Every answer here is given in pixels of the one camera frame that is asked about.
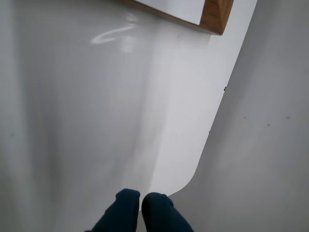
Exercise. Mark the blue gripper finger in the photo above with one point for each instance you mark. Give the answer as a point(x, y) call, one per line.
point(118, 215)
point(159, 215)

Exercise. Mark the wooden chessboard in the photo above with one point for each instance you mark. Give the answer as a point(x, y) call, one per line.
point(214, 14)

